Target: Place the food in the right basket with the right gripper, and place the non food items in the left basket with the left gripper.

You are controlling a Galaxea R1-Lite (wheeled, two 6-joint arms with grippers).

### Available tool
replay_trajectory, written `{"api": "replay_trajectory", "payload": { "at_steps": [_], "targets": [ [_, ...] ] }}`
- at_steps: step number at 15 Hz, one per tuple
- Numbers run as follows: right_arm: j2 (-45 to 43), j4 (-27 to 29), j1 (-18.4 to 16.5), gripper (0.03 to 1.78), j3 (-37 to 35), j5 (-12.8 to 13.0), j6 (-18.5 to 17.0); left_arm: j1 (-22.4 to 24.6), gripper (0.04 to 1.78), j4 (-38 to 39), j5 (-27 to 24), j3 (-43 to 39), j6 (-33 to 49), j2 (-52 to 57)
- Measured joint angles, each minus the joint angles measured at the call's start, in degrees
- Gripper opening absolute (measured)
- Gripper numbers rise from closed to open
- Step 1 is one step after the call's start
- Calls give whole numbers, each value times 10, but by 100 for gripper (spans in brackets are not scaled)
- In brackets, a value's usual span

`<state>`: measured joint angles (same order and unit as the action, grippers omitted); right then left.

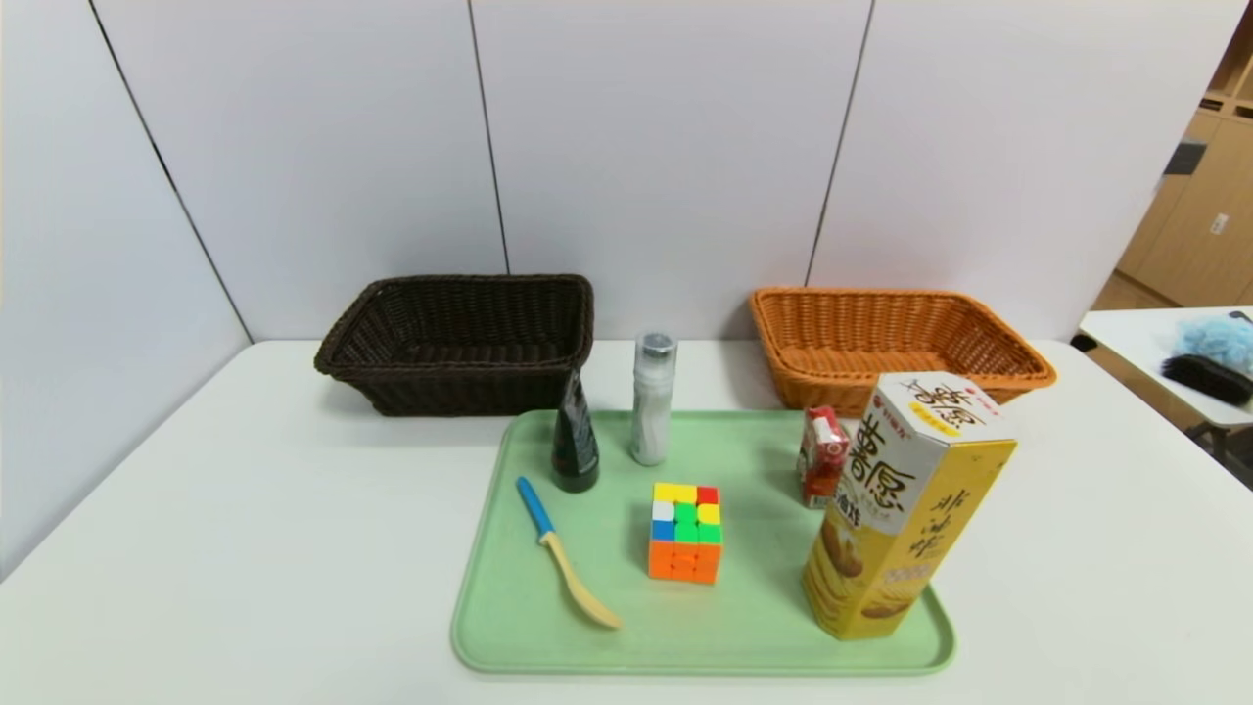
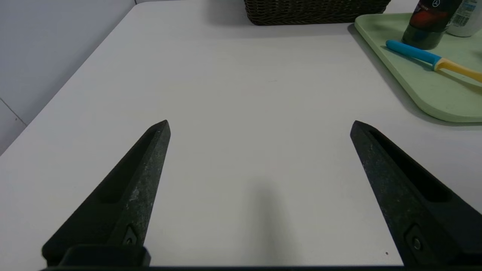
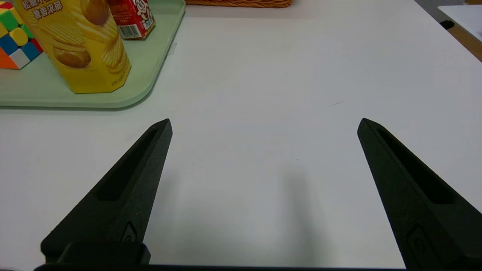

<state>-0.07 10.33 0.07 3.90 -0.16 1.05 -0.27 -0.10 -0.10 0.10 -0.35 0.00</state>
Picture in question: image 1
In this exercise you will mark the white bottle with grey cap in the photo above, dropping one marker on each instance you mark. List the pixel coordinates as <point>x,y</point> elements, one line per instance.
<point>651,411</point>

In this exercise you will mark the black squeeze tube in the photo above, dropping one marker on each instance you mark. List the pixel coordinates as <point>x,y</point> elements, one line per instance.
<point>576,450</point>

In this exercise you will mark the small red drink carton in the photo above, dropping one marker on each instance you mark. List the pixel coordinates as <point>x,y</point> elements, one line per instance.
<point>820,460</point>

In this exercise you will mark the yellow hexagonal biscuit box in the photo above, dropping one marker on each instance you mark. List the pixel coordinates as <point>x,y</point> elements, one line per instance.
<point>881,529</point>

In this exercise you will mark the dark brown wicker basket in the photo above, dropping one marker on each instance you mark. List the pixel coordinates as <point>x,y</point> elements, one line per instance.
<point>440,323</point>

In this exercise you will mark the orange wicker basket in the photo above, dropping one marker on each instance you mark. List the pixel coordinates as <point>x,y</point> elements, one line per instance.
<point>832,343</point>

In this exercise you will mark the colourful puzzle cube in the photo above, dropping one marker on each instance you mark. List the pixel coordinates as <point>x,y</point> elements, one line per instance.
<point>685,548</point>

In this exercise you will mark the light green plastic tray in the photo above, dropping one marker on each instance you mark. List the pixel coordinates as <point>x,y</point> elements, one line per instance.
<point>783,607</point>

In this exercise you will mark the white side table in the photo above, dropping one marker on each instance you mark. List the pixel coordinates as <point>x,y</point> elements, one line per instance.
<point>1136,343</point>

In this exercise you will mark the wooden cabinet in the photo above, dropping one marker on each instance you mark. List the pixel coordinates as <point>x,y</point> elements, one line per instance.
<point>1194,245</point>

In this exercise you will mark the black brush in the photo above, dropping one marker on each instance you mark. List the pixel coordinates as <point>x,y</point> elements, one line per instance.
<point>1209,380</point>

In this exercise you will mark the blue fluffy duster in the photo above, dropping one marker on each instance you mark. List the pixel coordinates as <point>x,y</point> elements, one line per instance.
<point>1219,338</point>

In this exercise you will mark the dark grey wall box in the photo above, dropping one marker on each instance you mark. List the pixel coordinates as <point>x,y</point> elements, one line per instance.
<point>1184,159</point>

